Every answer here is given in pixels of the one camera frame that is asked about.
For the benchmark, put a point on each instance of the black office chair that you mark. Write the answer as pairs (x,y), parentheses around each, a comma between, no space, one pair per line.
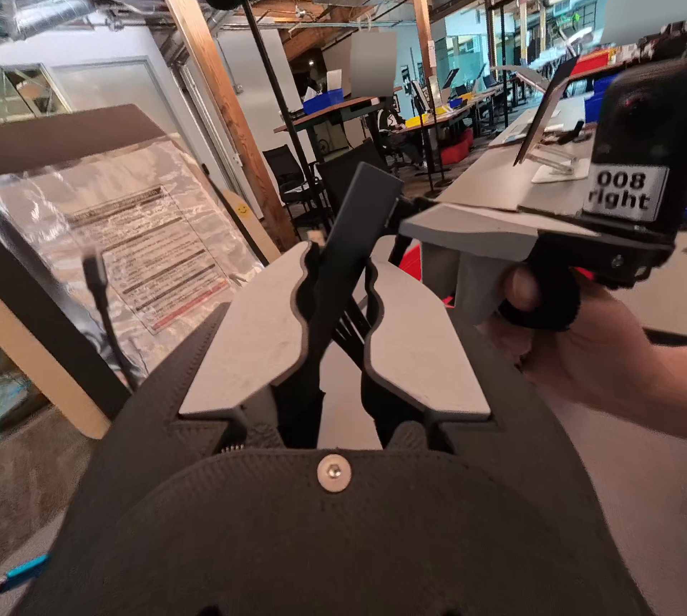
(343,170)

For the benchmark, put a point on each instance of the black mesh chair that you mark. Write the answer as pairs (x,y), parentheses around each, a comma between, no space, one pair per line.
(284,165)

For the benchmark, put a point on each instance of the black panel on white stand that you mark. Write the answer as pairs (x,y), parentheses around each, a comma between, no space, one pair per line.
(547,111)

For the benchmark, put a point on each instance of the white paper roll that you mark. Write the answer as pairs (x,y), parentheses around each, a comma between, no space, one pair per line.
(334,80)

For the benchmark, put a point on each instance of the grey usb hub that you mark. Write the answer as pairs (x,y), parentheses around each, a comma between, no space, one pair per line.
(359,218)

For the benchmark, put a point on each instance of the yellow storage bin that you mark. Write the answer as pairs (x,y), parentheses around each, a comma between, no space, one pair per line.
(416,120)

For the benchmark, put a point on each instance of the instruction sheet board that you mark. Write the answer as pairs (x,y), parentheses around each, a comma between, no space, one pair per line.
(134,251)

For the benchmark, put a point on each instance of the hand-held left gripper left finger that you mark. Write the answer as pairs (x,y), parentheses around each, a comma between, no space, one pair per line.
(247,353)

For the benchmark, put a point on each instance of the blue storage bin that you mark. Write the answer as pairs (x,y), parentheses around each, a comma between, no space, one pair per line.
(322,103)
(596,100)

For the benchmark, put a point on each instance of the red storage bin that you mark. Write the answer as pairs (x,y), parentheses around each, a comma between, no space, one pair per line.
(456,149)

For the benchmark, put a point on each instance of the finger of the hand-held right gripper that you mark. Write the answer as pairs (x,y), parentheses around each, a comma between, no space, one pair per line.
(472,229)

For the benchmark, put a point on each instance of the person's right hand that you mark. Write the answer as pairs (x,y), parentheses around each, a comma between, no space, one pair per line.
(601,358)

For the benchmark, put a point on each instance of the red plastic bin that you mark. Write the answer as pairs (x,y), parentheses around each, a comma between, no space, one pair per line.
(410,261)

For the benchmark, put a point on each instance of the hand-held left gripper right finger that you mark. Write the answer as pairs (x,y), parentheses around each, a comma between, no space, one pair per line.
(429,353)

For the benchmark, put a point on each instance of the wooden post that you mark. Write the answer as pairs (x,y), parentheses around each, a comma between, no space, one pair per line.
(217,90)

